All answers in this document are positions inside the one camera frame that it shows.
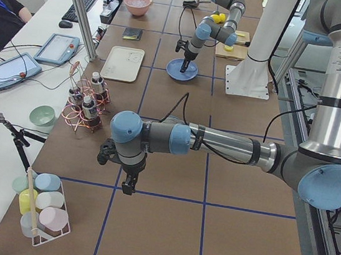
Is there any black keyboard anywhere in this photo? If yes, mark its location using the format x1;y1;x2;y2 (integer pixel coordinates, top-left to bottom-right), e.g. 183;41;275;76
61;0;98;25

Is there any teach pendant near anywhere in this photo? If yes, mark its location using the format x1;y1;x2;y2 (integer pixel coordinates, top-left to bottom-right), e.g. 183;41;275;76
0;52;42;90

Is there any yellow cup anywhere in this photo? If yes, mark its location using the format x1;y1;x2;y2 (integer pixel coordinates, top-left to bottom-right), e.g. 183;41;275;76
19;188;31;215

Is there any teach pendant far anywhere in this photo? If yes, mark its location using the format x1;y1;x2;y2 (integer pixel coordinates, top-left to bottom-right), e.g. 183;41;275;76
34;33;80;65

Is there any white wire cup basket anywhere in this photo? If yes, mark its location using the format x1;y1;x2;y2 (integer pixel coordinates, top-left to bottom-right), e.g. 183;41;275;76
14;167;71;247

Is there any teach pendant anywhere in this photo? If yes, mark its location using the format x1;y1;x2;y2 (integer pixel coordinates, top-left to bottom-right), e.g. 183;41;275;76
34;33;80;65
0;52;42;90

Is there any bamboo cutting board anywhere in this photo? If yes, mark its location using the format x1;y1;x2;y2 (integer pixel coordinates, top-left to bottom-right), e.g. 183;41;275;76
215;31;251;60

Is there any blue cup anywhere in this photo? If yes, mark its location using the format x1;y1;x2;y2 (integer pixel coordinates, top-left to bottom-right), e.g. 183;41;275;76
35;173;61;192

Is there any blue plate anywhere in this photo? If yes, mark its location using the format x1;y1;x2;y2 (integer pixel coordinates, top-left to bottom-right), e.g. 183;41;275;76
165;56;200;84

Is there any black mouse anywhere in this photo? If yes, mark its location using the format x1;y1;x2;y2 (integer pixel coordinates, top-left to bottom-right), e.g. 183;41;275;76
58;20;73;29

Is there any pink cup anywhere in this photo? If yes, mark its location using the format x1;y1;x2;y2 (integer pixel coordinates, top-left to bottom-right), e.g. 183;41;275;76
39;207;69;232

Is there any green bowl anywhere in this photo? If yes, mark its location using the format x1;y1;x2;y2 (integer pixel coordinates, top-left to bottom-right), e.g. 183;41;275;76
29;105;55;127

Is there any lemon half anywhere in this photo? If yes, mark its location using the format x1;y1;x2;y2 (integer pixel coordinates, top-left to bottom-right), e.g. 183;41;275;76
224;45;234;52

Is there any bottle white cap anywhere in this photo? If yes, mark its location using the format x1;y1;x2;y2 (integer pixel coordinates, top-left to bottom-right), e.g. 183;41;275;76
69;85;83;106
91;72;106;101
82;95;98;126

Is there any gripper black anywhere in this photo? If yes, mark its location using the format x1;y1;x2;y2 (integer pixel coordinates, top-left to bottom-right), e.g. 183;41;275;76
180;48;198;73
121;160;146;195

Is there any white cup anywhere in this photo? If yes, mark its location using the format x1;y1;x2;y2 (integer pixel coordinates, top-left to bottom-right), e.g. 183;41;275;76
36;191;65;210

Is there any cream bear tray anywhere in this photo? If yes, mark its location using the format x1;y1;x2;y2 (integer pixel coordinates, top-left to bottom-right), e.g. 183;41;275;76
100;46;145;83

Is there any copper wire bottle rack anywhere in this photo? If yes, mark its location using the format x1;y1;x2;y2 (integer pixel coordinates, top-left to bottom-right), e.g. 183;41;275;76
61;61;110;132

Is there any black cable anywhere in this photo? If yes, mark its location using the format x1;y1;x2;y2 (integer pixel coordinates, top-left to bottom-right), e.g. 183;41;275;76
154;89;318;171

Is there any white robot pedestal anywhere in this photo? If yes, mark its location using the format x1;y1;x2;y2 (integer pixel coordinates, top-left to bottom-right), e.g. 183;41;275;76
225;0;300;100

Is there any bottle white cap right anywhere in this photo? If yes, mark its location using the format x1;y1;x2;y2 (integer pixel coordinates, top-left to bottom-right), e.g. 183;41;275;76
91;72;106;101

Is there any pink bowl of ice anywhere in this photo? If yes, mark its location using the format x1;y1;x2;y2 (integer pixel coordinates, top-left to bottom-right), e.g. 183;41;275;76
123;0;152;16

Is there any aluminium frame post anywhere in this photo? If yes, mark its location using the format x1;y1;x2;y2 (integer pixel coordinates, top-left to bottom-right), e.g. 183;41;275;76
72;0;97;62

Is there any bottle white cap left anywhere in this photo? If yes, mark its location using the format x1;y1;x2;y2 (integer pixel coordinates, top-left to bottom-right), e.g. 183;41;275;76
69;85;83;106

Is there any black tripod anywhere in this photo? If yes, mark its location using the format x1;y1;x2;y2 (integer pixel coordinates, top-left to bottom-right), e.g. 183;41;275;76
0;112;50;177

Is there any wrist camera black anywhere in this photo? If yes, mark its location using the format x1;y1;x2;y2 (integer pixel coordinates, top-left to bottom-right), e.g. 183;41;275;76
97;138;117;165

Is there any bottle white cap lower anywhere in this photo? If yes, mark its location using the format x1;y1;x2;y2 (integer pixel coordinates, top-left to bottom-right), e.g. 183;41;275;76
82;95;98;126

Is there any grey cloth with yellow sponge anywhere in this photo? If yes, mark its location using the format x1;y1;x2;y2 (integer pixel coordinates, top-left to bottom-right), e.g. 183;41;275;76
122;27;143;41

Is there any yellow lemon round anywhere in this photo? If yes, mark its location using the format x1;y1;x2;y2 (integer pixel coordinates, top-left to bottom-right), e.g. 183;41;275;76
218;13;226;24

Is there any steel ice scoop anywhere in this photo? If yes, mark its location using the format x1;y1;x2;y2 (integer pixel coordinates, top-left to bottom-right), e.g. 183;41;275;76
182;0;211;7

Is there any yellow lemon upper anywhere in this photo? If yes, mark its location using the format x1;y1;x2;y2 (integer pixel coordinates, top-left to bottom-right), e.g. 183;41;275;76
211;14;221;24

